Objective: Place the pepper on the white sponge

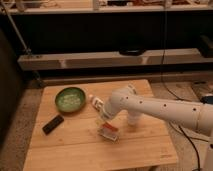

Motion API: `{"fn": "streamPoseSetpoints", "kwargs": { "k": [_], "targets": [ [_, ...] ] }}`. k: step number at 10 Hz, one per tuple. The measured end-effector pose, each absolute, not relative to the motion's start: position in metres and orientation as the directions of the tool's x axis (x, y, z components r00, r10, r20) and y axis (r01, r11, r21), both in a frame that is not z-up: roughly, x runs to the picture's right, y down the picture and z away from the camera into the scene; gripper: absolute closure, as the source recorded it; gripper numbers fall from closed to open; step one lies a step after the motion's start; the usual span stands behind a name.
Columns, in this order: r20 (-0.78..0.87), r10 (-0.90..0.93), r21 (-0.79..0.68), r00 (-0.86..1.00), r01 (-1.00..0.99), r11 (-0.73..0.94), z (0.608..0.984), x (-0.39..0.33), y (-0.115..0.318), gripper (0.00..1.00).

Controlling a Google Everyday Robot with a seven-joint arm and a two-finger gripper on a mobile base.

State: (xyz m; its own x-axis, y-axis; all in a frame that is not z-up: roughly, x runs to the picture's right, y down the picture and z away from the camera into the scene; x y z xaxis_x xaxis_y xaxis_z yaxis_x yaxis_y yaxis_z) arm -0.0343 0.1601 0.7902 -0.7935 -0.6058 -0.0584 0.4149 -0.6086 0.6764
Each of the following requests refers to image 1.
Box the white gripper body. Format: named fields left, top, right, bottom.
left=89, top=94, right=108, bottom=120

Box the red pepper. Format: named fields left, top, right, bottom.
left=103, top=123, right=118, bottom=131

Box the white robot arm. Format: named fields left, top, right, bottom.
left=89, top=85, right=213, bottom=171

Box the green bowl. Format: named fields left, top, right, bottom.
left=55, top=87, right=86, bottom=113

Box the wooden table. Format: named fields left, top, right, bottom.
left=23, top=86, right=178, bottom=171

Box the black rectangular remote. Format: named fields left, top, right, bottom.
left=42, top=115, right=64, bottom=135

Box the black round object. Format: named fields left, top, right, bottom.
left=119, top=49, right=146, bottom=56

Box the metal tripod leg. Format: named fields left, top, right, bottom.
left=0, top=0, right=45, bottom=88

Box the black cable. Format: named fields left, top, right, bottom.
left=160, top=0, right=202, bottom=171

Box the white shelf rail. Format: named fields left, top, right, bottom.
left=18, top=48, right=213, bottom=71

